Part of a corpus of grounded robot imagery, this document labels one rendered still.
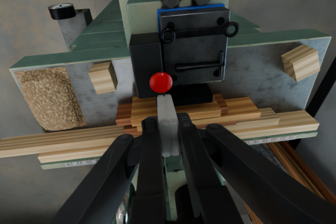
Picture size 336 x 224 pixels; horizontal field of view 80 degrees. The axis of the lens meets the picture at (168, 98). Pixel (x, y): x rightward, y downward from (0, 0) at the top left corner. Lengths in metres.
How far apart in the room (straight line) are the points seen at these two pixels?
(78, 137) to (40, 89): 0.12
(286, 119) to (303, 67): 0.14
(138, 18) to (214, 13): 0.10
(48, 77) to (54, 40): 1.01
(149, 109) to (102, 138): 0.13
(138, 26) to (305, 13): 1.39
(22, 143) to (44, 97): 0.14
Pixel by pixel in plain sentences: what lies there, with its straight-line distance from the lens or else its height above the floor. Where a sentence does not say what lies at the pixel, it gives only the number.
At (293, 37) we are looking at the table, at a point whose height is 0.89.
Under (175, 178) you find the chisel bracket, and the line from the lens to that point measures 0.32.
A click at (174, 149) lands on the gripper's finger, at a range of 0.16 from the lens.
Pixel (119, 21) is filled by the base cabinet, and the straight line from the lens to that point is 0.67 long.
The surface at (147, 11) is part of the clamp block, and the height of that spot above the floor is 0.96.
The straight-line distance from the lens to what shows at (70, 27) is 0.69.
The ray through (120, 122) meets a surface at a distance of 0.40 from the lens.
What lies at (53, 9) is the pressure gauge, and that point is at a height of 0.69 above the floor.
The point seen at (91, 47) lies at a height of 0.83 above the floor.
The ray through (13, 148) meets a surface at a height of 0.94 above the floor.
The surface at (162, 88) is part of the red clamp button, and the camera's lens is 0.26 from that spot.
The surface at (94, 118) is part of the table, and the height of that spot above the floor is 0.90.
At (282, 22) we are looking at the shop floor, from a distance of 1.54.
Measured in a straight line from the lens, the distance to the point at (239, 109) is 0.43.
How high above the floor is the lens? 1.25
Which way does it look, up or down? 57 degrees down
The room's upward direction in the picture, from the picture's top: 170 degrees clockwise
